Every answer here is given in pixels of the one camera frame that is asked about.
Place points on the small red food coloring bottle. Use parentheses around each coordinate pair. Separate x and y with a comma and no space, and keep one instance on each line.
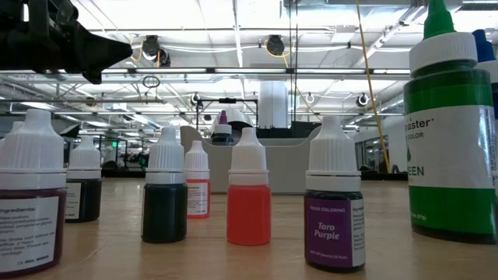
(197,163)

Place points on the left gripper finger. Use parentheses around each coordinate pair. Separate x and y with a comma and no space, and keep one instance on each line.
(97,62)
(105,43)

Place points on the black aluminium table frame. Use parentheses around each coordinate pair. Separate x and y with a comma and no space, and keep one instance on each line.
(381,177)

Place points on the small dark red coloring bottle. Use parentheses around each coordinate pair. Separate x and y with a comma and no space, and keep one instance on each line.
(33,148)

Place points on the black perforated computer case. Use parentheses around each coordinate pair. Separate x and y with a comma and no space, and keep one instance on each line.
(307,130)

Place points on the large green food coloring bottle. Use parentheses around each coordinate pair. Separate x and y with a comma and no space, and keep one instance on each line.
(447,85)

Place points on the small purple food coloring bottle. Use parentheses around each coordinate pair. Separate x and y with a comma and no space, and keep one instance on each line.
(330,233)

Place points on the grey plastic bin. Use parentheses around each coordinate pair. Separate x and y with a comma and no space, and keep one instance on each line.
(288,167)

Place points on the small dark green coloring bottle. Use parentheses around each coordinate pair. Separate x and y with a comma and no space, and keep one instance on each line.
(164,214)

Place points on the large blue food coloring bottle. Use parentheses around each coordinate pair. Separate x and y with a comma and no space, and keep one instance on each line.
(482,46)

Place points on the large purple food coloring bottle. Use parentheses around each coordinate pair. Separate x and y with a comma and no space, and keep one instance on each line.
(223,128)

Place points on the white cylindrical lamp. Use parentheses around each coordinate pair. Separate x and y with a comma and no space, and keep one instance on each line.
(237,116)

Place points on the small orange food coloring bottle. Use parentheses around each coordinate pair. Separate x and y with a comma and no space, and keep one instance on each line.
(249,214)

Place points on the small black food coloring bottle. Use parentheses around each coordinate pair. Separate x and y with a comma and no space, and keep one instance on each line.
(83,194)

